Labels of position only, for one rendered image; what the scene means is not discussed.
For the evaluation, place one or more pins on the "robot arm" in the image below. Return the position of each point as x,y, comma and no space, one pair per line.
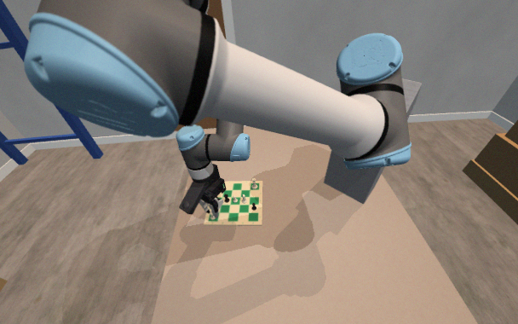
141,67

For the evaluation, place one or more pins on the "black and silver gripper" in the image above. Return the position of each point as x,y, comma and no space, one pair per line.
214,188

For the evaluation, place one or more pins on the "green and cream chessboard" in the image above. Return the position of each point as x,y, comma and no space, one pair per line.
239,214

